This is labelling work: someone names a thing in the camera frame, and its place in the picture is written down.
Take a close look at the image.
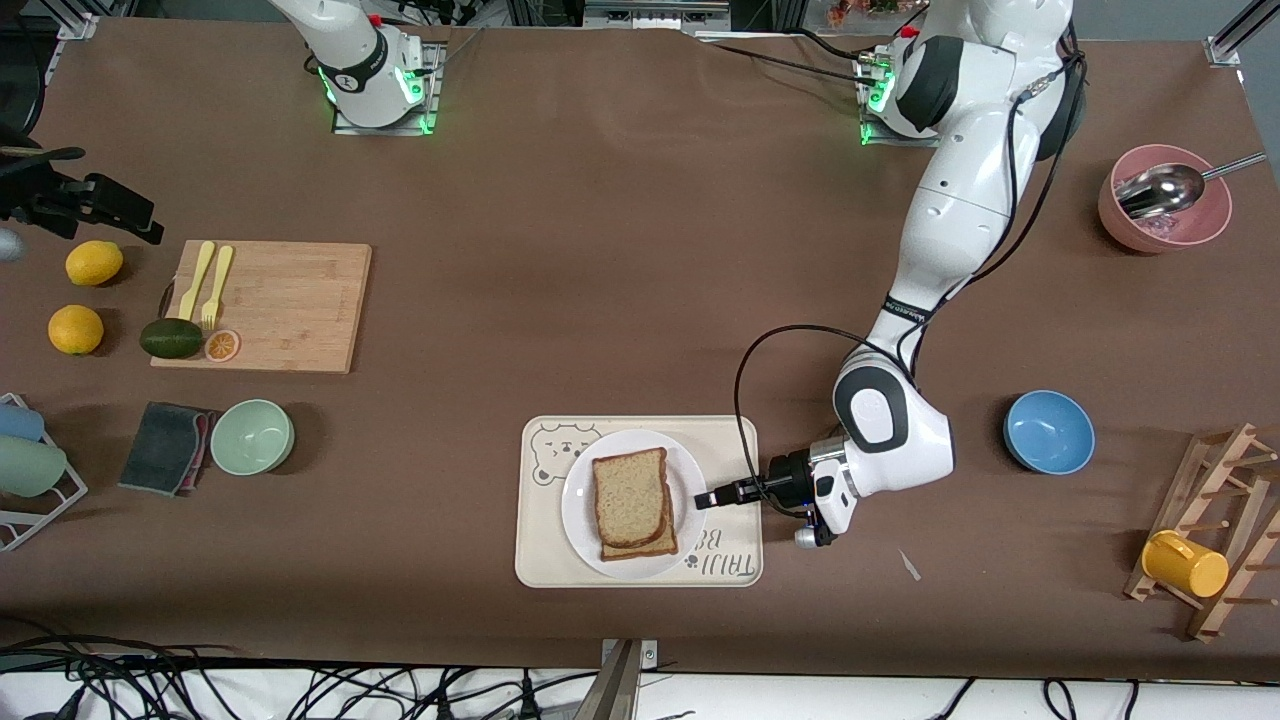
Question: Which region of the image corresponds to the toast slice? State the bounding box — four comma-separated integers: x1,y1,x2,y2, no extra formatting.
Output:
600,480,679,561

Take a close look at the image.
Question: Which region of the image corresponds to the plain brown bread slice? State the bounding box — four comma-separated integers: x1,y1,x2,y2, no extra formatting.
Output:
592,447,669,549

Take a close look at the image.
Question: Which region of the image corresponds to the white round plate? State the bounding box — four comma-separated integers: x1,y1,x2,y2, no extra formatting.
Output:
560,430,709,581

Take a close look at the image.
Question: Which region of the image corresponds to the yellow lemon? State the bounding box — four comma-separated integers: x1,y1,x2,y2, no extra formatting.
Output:
65,240,125,287
48,305,105,356

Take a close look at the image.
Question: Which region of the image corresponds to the yellow plastic knife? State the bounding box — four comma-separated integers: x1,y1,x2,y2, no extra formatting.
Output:
178,241,216,321

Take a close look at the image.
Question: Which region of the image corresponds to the yellow plastic fork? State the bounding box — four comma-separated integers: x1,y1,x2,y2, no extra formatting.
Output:
201,246,234,331

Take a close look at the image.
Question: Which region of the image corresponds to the green avocado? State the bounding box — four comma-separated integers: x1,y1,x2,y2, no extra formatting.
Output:
139,318,204,359

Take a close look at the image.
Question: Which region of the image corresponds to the wooden cutting board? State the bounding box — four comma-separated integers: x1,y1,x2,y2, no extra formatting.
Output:
150,240,373,375

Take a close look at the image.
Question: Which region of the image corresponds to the cream bear print tray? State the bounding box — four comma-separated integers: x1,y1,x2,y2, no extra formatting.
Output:
514,415,764,589

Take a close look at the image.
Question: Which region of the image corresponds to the grey folded cloth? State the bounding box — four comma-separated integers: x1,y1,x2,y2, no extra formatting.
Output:
118,402,219,497

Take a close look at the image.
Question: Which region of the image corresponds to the light blue cup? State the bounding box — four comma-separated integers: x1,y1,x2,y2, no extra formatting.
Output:
0,402,46,443

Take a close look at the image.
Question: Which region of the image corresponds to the pale green bowl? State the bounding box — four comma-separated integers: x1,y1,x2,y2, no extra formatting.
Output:
210,399,296,476

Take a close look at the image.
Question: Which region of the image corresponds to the pale green cup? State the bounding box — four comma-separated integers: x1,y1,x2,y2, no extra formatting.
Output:
0,437,69,498

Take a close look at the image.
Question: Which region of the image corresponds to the blue bowl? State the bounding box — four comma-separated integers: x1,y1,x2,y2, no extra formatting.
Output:
1003,390,1096,475

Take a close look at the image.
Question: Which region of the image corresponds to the yellow mug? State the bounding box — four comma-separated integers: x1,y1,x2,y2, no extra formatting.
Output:
1141,530,1230,599

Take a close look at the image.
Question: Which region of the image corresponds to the pink bowl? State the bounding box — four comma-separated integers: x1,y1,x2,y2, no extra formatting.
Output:
1098,144,1233,254

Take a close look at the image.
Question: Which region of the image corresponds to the wooden mug rack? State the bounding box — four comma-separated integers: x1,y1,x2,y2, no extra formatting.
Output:
1123,422,1280,642

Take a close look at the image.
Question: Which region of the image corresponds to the metal spoon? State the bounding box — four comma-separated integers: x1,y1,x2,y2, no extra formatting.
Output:
1115,152,1268,219

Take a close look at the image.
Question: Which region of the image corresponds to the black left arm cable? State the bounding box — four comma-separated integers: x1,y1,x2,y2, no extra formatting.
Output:
735,40,1089,491

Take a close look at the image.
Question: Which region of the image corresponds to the metal bracket at table edge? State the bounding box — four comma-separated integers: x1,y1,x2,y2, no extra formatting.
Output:
590,638,659,720

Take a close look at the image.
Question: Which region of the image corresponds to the white wire rack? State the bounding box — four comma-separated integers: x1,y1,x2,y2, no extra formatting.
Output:
0,392,89,553

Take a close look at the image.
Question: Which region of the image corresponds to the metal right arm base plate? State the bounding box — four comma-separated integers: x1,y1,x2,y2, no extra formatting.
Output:
332,40,443,136

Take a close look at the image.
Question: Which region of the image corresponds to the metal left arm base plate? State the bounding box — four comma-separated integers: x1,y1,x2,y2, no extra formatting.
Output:
856,50,946,149

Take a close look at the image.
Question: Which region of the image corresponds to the black cable on table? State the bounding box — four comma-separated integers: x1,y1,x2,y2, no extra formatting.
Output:
700,35,881,91

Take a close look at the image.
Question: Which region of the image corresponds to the black floor cable bundle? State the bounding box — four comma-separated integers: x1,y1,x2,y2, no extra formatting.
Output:
0,635,601,720

